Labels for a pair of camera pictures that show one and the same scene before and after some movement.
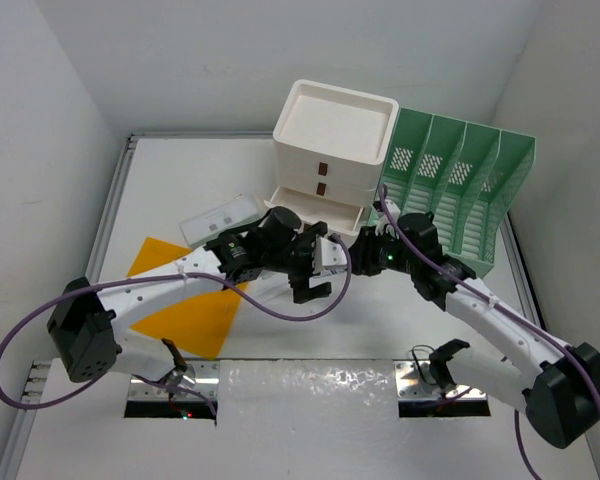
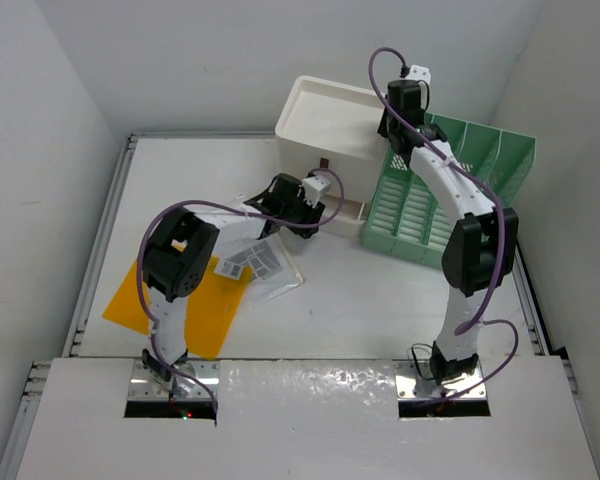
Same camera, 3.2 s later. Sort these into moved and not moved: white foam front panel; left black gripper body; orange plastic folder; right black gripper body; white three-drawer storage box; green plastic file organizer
Moved: left black gripper body; right black gripper body
Not moved: green plastic file organizer; white foam front panel; orange plastic folder; white three-drawer storage box
